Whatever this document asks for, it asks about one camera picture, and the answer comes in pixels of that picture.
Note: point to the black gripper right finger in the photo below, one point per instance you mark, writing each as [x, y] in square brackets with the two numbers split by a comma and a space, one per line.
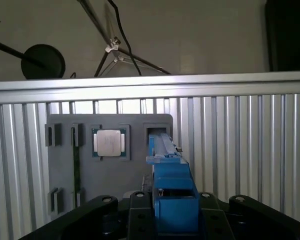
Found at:
[215, 225]

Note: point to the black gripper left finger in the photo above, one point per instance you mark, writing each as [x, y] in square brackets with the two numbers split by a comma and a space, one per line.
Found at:
[140, 220]

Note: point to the hard disk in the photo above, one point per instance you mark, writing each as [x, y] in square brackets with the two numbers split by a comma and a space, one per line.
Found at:
[175, 215]

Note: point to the grey parts rack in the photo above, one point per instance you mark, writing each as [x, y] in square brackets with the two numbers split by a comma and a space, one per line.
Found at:
[110, 175]

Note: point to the green RAM stick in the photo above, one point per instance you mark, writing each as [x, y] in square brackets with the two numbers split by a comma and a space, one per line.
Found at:
[76, 170]

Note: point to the silver CPU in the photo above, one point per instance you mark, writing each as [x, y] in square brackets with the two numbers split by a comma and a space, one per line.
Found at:
[110, 143]

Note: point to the silver tripod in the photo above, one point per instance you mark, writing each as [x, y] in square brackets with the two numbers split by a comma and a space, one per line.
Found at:
[112, 46]

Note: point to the black round stand base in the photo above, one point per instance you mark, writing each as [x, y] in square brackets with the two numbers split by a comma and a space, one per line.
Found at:
[43, 62]

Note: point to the black panel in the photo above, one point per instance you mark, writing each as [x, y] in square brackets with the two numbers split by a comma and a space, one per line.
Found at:
[290, 35]

